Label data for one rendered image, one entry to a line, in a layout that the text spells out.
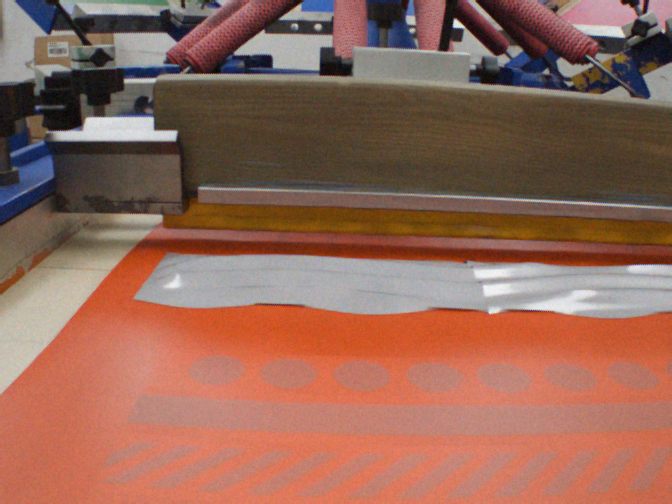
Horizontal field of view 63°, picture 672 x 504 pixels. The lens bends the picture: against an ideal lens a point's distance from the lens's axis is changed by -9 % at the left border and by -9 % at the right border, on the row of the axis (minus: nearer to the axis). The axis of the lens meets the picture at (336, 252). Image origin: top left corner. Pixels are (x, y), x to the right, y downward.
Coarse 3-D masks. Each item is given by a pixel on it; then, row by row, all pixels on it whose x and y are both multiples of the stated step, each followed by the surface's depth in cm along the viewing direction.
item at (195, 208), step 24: (264, 216) 38; (288, 216) 38; (312, 216) 38; (336, 216) 38; (360, 216) 38; (384, 216) 38; (408, 216) 38; (432, 216) 38; (456, 216) 38; (480, 216) 38; (504, 216) 38; (528, 216) 38
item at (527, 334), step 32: (480, 256) 37; (512, 256) 37; (544, 256) 38; (576, 256) 38; (608, 256) 38; (640, 256) 38; (512, 320) 29; (544, 320) 29; (576, 320) 29; (608, 320) 29; (640, 320) 29; (512, 352) 26; (544, 352) 26; (576, 352) 26; (608, 352) 26; (640, 352) 26
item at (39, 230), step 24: (24, 216) 31; (48, 216) 34; (72, 216) 38; (96, 216) 42; (0, 240) 29; (24, 240) 31; (48, 240) 34; (0, 264) 29; (24, 264) 32; (0, 288) 29
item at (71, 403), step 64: (128, 256) 35; (384, 256) 37; (448, 256) 37; (128, 320) 27; (192, 320) 28; (256, 320) 28; (320, 320) 28; (384, 320) 28; (448, 320) 28; (64, 384) 22; (128, 384) 22; (0, 448) 18; (64, 448) 18
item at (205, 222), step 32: (192, 224) 38; (224, 224) 38; (256, 224) 38; (288, 224) 38; (320, 224) 38; (352, 224) 38; (384, 224) 38; (416, 224) 38; (448, 224) 38; (480, 224) 38
